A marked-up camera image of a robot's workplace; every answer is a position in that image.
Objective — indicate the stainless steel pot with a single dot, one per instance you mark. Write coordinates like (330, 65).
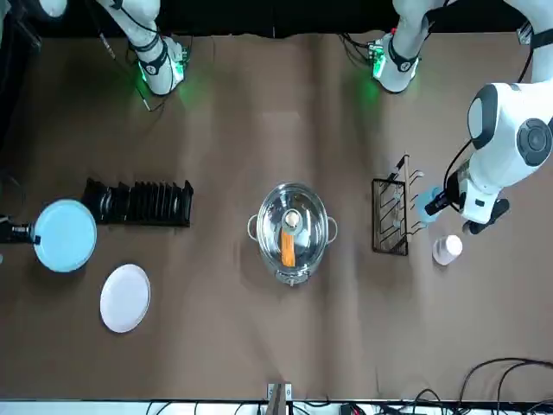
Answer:
(298, 279)

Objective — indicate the aluminium camera post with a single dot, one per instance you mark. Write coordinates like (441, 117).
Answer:
(278, 397)

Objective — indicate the black left wrist camera bracket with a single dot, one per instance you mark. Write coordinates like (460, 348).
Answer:
(497, 212)

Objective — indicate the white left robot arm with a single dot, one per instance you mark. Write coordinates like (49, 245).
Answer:
(497, 112)

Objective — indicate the dark plug box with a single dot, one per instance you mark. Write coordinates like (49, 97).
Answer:
(347, 410)

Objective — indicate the pale pink cup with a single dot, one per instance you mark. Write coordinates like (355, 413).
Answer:
(447, 250)

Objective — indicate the black slotted drying rack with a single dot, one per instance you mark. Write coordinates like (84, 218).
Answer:
(147, 207)

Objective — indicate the orange carrot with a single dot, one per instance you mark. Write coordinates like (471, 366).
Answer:
(288, 253)

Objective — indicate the small aluminium bracket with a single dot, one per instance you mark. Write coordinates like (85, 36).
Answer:
(525, 32)

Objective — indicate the white round plate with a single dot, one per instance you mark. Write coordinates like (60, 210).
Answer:
(125, 298)

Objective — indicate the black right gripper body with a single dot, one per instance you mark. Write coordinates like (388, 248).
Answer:
(17, 233)

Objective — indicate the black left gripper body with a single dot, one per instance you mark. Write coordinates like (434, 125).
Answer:
(457, 192)

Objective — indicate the light blue cup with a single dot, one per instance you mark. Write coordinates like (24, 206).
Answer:
(425, 218)

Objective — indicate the light blue round plate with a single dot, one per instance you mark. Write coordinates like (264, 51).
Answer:
(65, 235)

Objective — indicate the glass pot lid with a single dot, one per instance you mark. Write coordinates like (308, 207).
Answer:
(272, 216)

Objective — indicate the metal frame rail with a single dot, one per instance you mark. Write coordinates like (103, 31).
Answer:
(30, 34)

